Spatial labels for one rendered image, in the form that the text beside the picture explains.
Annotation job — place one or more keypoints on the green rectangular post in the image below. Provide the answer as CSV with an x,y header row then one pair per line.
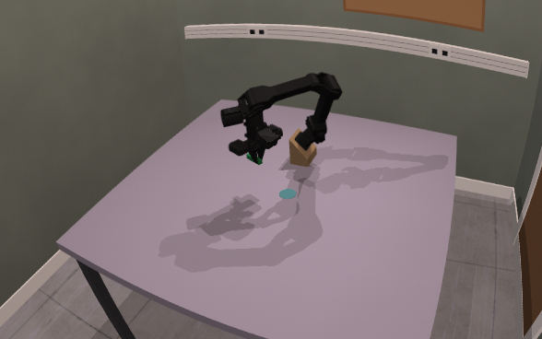
x,y
259,161

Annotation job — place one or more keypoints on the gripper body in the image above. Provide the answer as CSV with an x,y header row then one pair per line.
x,y
239,147

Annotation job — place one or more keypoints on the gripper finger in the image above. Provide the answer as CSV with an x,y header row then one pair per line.
x,y
260,151
253,154

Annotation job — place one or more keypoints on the teal flat circle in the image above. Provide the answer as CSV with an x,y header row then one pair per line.
x,y
287,193

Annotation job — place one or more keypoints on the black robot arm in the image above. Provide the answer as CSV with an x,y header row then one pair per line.
x,y
263,97

